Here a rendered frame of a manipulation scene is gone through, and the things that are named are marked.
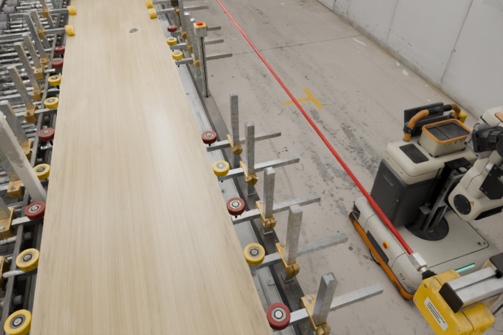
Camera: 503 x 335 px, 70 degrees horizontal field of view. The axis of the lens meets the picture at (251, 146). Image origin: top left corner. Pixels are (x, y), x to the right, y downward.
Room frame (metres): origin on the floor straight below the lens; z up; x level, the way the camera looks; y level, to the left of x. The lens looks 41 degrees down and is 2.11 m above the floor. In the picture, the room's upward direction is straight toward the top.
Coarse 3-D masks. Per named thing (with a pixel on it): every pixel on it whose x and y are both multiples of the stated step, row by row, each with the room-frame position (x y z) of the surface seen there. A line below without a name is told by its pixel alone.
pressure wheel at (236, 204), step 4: (228, 200) 1.04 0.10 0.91; (232, 200) 1.04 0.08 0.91; (236, 200) 1.04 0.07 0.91; (240, 200) 1.04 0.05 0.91; (228, 204) 1.01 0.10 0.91; (232, 204) 1.02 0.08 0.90; (236, 204) 1.01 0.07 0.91; (240, 204) 1.02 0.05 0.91; (244, 204) 1.02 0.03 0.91; (228, 208) 0.99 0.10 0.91; (232, 208) 0.99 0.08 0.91; (236, 208) 0.99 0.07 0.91; (240, 208) 0.99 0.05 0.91; (244, 208) 1.01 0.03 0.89; (232, 212) 0.98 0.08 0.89; (236, 212) 0.98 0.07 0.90; (240, 212) 0.98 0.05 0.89; (236, 216) 1.01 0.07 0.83
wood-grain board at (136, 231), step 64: (128, 0) 3.57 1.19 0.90; (64, 64) 2.28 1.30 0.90; (128, 64) 2.28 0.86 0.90; (64, 128) 1.56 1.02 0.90; (128, 128) 1.56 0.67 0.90; (192, 128) 1.56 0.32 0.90; (64, 192) 1.09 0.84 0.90; (128, 192) 1.09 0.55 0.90; (192, 192) 1.09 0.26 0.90; (64, 256) 0.76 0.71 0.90; (128, 256) 0.76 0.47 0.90; (192, 256) 0.76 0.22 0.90; (64, 320) 0.53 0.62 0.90; (128, 320) 0.53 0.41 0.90; (192, 320) 0.53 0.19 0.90; (256, 320) 0.53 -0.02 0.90
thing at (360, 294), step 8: (368, 288) 0.67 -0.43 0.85; (376, 288) 0.67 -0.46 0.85; (344, 296) 0.64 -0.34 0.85; (352, 296) 0.64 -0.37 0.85; (360, 296) 0.64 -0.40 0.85; (368, 296) 0.64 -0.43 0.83; (336, 304) 0.60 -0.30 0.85; (344, 304) 0.61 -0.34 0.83; (296, 312) 0.58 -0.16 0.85; (304, 312) 0.58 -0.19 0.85; (296, 320) 0.55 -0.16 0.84; (304, 320) 0.56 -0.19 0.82
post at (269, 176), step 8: (264, 168) 1.03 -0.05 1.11; (272, 168) 1.03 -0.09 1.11; (264, 176) 1.02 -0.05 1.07; (272, 176) 1.01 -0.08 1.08; (264, 184) 1.02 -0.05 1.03; (272, 184) 1.01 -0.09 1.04; (264, 192) 1.02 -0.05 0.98; (272, 192) 1.01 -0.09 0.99; (264, 200) 1.01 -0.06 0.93; (272, 200) 1.01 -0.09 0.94; (264, 208) 1.01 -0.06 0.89; (272, 208) 1.01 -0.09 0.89; (264, 216) 1.01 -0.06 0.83; (264, 232) 1.00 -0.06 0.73
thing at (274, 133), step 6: (264, 132) 1.60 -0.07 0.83; (270, 132) 1.60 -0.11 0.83; (276, 132) 1.60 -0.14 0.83; (240, 138) 1.55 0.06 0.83; (258, 138) 1.57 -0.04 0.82; (264, 138) 1.58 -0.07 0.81; (216, 144) 1.50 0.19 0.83; (222, 144) 1.50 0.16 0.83; (228, 144) 1.51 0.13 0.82; (210, 150) 1.48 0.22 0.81
